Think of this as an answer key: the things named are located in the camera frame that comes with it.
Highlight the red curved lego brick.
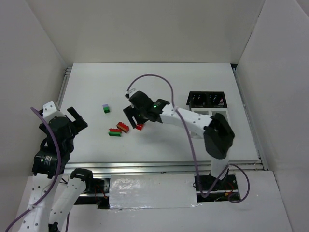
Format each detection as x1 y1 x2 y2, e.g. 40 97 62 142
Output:
136 124 144 130

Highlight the red long lego brick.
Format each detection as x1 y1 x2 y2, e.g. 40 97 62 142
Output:
116 122 129 133

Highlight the tan long lego brick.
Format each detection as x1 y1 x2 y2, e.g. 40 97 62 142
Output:
117 125 129 133

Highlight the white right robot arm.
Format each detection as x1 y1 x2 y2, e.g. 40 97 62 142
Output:
123 90 235 180

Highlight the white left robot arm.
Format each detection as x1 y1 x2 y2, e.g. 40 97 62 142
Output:
19 101 93 232

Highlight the green square lego brick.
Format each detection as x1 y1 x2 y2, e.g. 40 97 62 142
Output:
103 107 111 114

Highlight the red scalloped lego brick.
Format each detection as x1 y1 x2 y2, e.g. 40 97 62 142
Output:
109 128 122 133

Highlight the green flat lego plate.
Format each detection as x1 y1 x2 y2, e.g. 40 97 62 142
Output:
108 131 121 137

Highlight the white slotted container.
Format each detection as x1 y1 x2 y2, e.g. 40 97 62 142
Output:
188 107 229 140

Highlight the white taped cover panel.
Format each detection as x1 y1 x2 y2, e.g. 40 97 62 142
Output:
109 174 197 209

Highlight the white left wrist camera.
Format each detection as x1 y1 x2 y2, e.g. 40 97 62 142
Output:
42 101 63 122

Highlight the aluminium left side rail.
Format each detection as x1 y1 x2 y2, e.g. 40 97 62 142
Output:
57 66 72 107

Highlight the aluminium rail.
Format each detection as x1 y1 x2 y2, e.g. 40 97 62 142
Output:
57 66 72 107
64 161 264 176

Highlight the aluminium front rail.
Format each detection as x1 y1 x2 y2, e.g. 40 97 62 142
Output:
64 161 264 176

